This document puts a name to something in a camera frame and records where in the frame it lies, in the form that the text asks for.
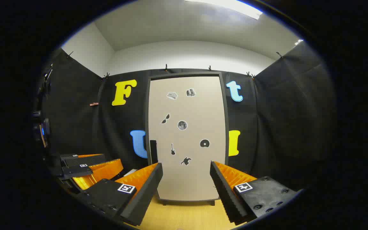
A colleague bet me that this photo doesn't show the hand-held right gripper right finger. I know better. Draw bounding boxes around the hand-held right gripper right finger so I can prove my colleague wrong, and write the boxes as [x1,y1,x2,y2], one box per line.
[210,161,303,224]

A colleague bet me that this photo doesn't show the beige cabinet door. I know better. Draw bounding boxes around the beige cabinet door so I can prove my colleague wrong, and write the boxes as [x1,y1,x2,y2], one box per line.
[148,76,226,202]

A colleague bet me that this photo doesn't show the black backdrop cloth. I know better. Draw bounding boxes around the black backdrop cloth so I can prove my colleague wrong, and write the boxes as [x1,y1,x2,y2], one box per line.
[39,41,336,192]

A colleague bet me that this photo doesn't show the long ceiling light panel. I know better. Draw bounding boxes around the long ceiling light panel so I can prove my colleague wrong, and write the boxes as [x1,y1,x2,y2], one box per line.
[184,0,263,20]

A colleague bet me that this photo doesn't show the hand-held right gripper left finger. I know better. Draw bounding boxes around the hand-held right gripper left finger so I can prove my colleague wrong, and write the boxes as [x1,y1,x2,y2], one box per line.
[77,162,164,226]

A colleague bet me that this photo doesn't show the dark grey cabinet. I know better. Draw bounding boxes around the dark grey cabinet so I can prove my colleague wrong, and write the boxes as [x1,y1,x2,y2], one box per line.
[145,72,230,206]

